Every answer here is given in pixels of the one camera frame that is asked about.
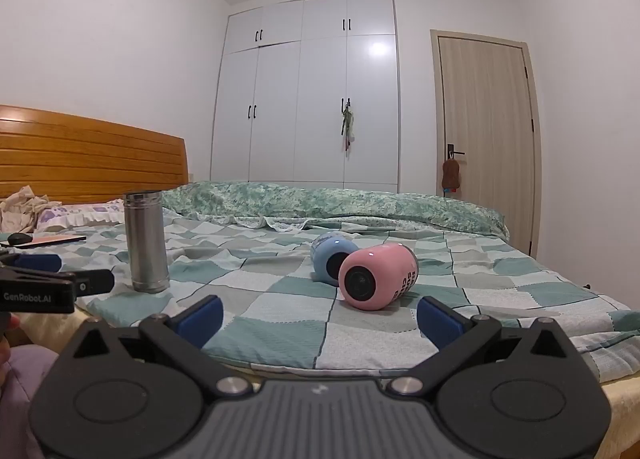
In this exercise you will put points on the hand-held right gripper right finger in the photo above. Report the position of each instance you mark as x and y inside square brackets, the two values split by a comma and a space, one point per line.
[440, 321]

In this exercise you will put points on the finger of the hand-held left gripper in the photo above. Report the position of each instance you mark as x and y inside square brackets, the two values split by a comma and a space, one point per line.
[35, 262]
[95, 281]

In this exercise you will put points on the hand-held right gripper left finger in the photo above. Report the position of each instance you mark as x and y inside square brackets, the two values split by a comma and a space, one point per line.
[200, 320]

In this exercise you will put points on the pink cup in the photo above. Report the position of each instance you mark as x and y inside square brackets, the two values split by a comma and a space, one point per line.
[385, 264]

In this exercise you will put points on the blue cup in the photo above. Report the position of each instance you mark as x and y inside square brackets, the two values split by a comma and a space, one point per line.
[325, 248]

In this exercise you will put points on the stainless steel cup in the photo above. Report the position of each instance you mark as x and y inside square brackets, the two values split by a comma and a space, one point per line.
[145, 239]

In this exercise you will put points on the person's left hand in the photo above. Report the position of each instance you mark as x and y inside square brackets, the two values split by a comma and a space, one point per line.
[6, 359]

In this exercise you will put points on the black computer mouse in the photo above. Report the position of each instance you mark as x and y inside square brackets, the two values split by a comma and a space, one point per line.
[20, 239]

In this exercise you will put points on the flat pink tablet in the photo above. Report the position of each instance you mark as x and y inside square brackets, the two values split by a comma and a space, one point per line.
[60, 239]

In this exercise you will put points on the beige crumpled cloth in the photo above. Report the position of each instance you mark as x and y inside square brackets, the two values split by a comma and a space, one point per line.
[20, 206]

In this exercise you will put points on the purple floral pillow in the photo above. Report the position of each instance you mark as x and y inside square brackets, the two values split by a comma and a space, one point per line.
[75, 214]

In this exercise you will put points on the checked green blanket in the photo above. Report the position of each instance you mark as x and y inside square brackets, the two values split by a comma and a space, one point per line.
[280, 329]

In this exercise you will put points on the person's purple clothing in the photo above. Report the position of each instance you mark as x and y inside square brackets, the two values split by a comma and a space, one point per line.
[25, 404]

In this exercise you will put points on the wooden headboard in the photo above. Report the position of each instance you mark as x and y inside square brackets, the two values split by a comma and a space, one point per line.
[75, 154]

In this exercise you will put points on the brown hanging pouch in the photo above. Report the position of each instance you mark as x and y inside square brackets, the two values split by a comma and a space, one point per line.
[451, 174]

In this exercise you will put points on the green floral quilt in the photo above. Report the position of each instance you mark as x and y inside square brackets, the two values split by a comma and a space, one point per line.
[350, 204]

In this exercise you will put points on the cream bed sheet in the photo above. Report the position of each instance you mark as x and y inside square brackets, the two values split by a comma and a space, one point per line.
[625, 404]

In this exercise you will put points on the light wooden door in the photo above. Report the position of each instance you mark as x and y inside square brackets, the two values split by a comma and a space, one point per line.
[485, 114]

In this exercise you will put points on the hanging wardrobe ornament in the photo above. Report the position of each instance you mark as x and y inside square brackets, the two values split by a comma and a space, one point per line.
[347, 124]

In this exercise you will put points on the white wardrobe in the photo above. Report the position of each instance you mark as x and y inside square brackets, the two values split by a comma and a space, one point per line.
[280, 114]

